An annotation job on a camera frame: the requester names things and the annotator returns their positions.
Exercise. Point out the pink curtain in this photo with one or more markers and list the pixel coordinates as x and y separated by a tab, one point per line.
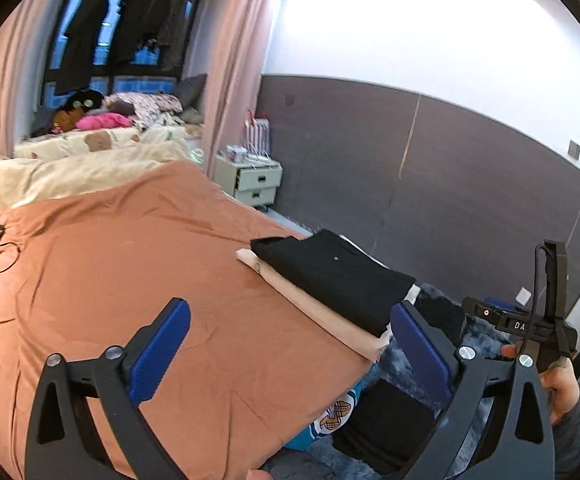
240	60
5	60

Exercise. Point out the white nightstand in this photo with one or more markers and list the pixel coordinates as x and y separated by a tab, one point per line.
250	180

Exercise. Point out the orange blanket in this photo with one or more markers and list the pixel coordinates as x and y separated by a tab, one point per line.
120	260

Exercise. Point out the black garment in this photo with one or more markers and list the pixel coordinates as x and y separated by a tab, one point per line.
442	317
384	425

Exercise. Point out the window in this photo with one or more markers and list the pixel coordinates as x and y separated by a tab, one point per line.
135	82

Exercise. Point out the long black hanging coat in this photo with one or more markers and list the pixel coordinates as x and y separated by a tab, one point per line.
85	35

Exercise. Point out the person's right forearm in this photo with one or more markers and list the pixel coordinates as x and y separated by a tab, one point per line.
569	440

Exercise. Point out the dark hanging jacket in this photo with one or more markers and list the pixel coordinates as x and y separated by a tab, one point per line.
137	20

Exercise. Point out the person's right hand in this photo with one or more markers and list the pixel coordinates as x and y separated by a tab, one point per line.
564	385

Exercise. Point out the wall switch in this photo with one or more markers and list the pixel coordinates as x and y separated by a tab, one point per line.
574	149

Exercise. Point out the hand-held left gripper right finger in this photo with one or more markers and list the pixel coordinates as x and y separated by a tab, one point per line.
419	350

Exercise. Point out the black shirt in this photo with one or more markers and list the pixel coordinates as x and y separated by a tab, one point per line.
335	275

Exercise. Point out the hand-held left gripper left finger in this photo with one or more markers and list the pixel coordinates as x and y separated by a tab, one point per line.
162	350

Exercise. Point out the pink cloth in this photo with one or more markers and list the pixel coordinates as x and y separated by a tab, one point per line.
102	121

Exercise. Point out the folded beige garment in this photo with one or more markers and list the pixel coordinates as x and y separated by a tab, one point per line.
310	305

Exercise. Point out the grey hanging garment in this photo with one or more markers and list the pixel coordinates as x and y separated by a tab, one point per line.
175	35

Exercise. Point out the cream bear print quilt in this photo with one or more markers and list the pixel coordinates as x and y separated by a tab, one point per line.
95	142

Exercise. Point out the brown plush toy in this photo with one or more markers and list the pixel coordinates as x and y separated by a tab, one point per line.
77	105

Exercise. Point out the blue fuzzy rug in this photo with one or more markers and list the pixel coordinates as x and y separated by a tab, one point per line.
394	367

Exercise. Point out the striped gift bag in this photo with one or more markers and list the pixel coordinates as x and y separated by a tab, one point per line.
257	135

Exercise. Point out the floral pillow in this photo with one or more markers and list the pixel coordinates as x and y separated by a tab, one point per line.
145	105

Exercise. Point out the grey pillow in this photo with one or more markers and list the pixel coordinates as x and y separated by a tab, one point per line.
192	90

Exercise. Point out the cream blanket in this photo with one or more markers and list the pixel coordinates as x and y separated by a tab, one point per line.
45	180

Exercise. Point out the blue cartoon print cloth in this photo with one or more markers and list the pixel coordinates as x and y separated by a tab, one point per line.
330	415

